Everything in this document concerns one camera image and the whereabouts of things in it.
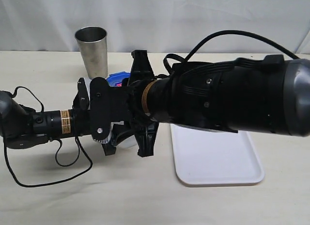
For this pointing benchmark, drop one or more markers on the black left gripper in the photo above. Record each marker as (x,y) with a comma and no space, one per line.
(81,116)

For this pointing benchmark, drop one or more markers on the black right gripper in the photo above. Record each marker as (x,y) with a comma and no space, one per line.
(122,106)

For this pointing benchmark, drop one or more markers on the clear plastic container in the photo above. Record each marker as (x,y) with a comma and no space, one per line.
(128,143)

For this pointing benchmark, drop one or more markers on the stainless steel cup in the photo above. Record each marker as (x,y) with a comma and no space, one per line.
(92,44)

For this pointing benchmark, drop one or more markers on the blue plastic lid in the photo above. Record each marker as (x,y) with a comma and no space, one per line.
(115,79)

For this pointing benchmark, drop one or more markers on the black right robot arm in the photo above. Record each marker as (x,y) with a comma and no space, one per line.
(271,95)

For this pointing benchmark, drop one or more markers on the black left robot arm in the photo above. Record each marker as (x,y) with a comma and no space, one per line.
(22,127)

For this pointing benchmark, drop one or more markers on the white rectangular plastic tray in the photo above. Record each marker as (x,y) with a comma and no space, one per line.
(206,159)

